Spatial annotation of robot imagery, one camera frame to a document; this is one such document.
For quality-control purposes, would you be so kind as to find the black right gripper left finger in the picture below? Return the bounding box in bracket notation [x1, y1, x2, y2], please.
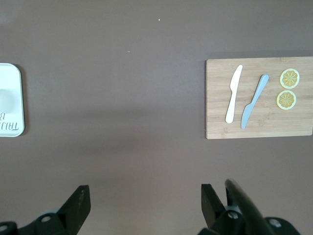
[57, 185, 91, 235]

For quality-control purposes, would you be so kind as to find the cream bear print tray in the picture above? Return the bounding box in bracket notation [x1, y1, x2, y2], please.
[0, 63, 25, 138]

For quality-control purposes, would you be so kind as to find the bamboo cutting board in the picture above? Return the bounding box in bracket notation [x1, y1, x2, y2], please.
[205, 56, 313, 140]

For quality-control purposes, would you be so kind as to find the white plastic knife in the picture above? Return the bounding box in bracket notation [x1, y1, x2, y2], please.
[224, 64, 244, 124]

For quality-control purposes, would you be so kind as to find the yellow lemon slice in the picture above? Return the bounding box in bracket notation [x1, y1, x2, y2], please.
[279, 68, 300, 89]
[276, 90, 297, 111]

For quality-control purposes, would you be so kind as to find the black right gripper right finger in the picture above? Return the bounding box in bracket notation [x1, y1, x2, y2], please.
[199, 184, 243, 235]

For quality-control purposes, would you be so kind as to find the grey plastic knife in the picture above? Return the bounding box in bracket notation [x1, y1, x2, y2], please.
[241, 74, 269, 130]

